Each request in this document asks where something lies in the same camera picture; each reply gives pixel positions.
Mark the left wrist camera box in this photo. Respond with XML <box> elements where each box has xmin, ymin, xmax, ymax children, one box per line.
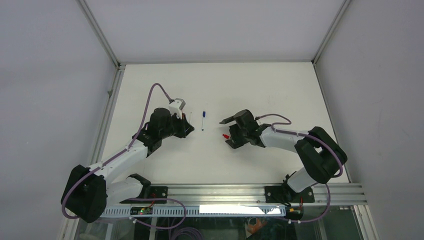
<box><xmin>168</xmin><ymin>98</ymin><xmax>186</xmax><ymax>120</ymax></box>

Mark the orange object under table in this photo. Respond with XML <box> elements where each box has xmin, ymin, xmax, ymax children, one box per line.
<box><xmin>246</xmin><ymin>217</ymin><xmax>267</xmax><ymax>235</ymax></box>

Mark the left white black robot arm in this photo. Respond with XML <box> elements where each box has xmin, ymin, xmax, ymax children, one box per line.
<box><xmin>60</xmin><ymin>107</ymin><xmax>195</xmax><ymax>223</ymax></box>

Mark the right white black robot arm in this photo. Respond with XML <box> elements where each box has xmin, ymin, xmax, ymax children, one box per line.
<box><xmin>220</xmin><ymin>109</ymin><xmax>348</xmax><ymax>203</ymax></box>

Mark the white slotted cable duct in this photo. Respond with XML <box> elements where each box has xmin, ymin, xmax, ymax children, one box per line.
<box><xmin>101</xmin><ymin>204</ymin><xmax>286</xmax><ymax>218</ymax></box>

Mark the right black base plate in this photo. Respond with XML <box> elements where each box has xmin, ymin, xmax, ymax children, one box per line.
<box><xmin>264</xmin><ymin>185</ymin><xmax>315</xmax><ymax>204</ymax></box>

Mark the white blue-tip pen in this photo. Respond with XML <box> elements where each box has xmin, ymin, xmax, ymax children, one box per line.
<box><xmin>201</xmin><ymin>111</ymin><xmax>206</xmax><ymax>131</ymax></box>

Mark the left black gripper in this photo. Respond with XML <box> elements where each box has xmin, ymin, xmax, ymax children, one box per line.
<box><xmin>159</xmin><ymin>111</ymin><xmax>193</xmax><ymax>139</ymax></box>

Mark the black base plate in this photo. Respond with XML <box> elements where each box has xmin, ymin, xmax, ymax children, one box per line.
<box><xmin>120</xmin><ymin>185</ymin><xmax>169</xmax><ymax>205</ymax></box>
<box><xmin>264</xmin><ymin>185</ymin><xmax>315</xmax><ymax>204</ymax></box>

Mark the aluminium mounting rail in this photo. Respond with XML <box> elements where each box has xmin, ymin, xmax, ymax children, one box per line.
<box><xmin>162</xmin><ymin>183</ymin><xmax>368</xmax><ymax>207</ymax></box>

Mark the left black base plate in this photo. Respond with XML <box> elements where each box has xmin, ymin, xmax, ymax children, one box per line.
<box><xmin>120</xmin><ymin>185</ymin><xmax>169</xmax><ymax>205</ymax></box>

